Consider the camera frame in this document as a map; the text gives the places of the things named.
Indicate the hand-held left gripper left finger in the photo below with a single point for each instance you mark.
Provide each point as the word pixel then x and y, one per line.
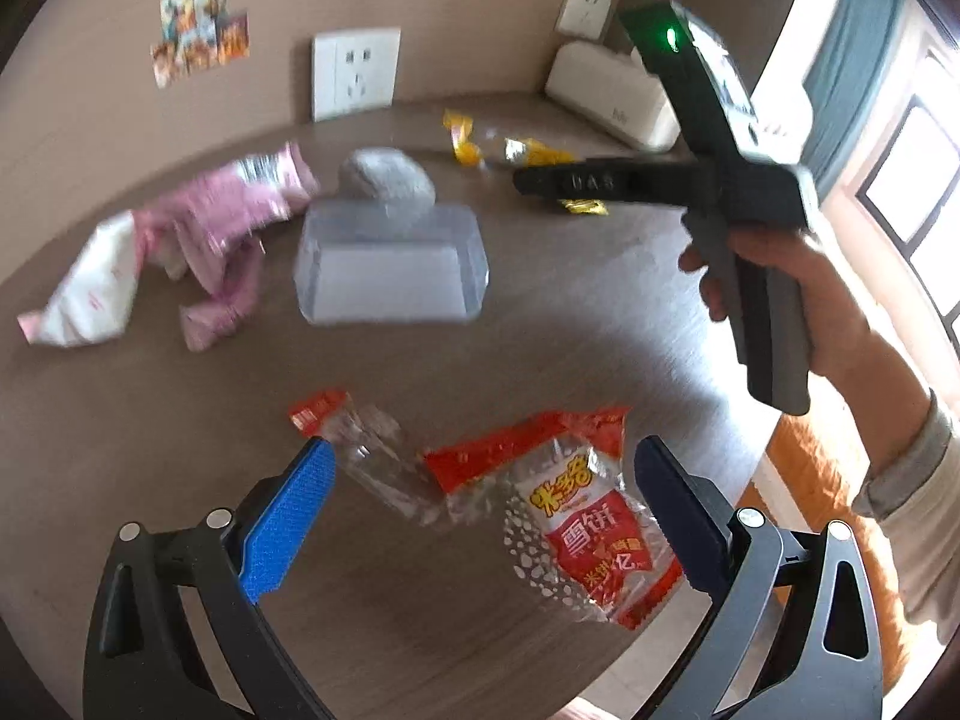
pixel 289 517

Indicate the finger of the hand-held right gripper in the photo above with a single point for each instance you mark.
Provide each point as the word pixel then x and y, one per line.
pixel 600 181

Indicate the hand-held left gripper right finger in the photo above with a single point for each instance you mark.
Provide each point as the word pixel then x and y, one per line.
pixel 675 514

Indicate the red snack bag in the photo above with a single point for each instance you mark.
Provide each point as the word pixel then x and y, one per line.
pixel 592 525

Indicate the clear wrapper with red edge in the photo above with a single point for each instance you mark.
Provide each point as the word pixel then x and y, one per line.
pixel 375 457

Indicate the person's right forearm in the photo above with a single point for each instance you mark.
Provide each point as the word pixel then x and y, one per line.
pixel 900 465

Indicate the person's right hand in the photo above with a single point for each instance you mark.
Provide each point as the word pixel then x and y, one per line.
pixel 802 277

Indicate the white padded headboard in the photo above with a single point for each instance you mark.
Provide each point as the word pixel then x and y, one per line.
pixel 784 120

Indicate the large yellow wrapper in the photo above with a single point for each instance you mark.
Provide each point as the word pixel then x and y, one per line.
pixel 536 152

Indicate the white tissue box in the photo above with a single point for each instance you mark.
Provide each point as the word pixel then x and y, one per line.
pixel 600 90

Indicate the orange blanket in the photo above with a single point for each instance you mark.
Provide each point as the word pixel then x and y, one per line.
pixel 817 495

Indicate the small yellow wrapper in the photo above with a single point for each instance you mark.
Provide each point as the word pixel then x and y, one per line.
pixel 461 139

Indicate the blue-grey curtain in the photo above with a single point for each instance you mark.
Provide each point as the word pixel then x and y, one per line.
pixel 851 67

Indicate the dark-framed window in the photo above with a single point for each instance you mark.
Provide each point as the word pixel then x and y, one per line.
pixel 919 195

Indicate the grey crumpled foil ball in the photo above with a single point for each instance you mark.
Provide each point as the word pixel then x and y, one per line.
pixel 386 180

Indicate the clear plastic container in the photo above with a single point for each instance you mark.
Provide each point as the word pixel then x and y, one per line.
pixel 390 277

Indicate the pink crumpled wrapper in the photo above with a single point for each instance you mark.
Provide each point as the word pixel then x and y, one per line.
pixel 225 240

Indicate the white and pink packet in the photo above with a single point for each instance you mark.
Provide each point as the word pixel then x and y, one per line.
pixel 97 285

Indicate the cluster of picture stickers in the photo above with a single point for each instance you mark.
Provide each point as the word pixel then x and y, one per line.
pixel 199 22

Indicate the white wall socket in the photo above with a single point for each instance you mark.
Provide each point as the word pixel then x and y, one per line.
pixel 586 9
pixel 356 75

